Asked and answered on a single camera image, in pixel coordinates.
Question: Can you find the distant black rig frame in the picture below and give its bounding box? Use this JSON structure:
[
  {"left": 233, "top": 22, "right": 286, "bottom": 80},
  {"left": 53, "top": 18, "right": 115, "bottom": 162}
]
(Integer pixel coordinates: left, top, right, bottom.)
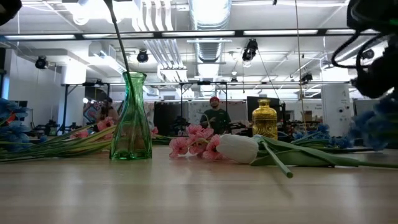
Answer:
[{"left": 60, "top": 80, "right": 229, "bottom": 138}]

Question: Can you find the grey partition panel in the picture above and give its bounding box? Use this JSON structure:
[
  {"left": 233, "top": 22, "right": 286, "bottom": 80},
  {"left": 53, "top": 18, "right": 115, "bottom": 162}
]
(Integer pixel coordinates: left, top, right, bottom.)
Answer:
[{"left": 354, "top": 98, "right": 380, "bottom": 116}]

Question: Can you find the silver air duct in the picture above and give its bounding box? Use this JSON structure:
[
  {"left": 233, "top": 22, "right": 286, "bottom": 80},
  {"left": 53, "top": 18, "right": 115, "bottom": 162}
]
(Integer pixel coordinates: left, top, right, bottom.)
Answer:
[{"left": 188, "top": 0, "right": 233, "bottom": 63}]

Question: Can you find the yellow glass vase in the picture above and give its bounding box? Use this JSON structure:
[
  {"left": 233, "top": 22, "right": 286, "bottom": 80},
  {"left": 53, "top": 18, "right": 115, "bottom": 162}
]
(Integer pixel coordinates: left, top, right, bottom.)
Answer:
[{"left": 251, "top": 98, "right": 279, "bottom": 141}]

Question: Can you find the thin hanging cable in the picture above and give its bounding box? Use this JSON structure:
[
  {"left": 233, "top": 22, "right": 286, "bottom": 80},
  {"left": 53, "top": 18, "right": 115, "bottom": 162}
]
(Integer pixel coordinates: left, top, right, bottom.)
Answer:
[{"left": 294, "top": 0, "right": 307, "bottom": 131}]

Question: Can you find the green glass vase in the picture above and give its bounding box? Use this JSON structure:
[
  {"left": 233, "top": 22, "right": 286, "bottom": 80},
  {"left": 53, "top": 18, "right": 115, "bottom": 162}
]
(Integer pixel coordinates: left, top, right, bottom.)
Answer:
[{"left": 109, "top": 70, "right": 153, "bottom": 161}]

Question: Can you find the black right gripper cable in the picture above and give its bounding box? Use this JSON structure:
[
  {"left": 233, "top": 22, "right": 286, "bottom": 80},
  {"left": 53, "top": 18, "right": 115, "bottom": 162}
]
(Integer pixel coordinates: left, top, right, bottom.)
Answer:
[{"left": 331, "top": 29, "right": 388, "bottom": 70}]

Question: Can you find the black partition panel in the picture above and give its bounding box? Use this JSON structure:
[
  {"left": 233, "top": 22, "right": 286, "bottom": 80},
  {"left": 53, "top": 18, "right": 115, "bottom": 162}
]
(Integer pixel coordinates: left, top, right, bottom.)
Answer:
[{"left": 154, "top": 101, "right": 189, "bottom": 136}]

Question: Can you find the black frame bar with lights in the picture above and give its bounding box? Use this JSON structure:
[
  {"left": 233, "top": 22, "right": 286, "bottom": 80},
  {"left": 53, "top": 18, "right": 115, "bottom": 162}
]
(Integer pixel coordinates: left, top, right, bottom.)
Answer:
[{"left": 0, "top": 28, "right": 379, "bottom": 41}]

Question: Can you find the colourful patterned cloth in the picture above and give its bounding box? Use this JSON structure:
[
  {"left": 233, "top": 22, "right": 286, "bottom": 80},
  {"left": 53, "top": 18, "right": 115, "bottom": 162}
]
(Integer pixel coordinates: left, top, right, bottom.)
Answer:
[{"left": 83, "top": 100, "right": 103, "bottom": 124}]

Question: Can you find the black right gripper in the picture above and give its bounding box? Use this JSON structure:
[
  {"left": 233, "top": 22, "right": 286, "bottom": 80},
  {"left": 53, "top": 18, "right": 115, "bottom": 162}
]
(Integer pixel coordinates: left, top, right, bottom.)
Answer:
[{"left": 351, "top": 37, "right": 398, "bottom": 100}]

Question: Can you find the black monitor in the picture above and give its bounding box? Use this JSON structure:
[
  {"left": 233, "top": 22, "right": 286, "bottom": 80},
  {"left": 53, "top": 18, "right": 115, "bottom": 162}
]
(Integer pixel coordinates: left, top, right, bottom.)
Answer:
[{"left": 247, "top": 96, "right": 282, "bottom": 131}]

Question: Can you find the white round column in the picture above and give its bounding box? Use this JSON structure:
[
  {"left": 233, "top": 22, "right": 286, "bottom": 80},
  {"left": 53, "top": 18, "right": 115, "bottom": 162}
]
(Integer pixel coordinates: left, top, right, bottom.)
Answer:
[{"left": 321, "top": 83, "right": 356, "bottom": 138}]

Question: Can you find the person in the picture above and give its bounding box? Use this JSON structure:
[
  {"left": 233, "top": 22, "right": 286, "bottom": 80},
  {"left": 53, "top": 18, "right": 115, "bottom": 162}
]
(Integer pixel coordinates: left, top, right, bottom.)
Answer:
[
  {"left": 200, "top": 96, "right": 232, "bottom": 135},
  {"left": 96, "top": 96, "right": 121, "bottom": 125}
]

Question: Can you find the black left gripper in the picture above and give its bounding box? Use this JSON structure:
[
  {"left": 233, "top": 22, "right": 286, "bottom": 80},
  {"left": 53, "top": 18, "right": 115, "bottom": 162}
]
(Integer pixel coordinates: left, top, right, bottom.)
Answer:
[{"left": 0, "top": 0, "right": 22, "bottom": 26}]

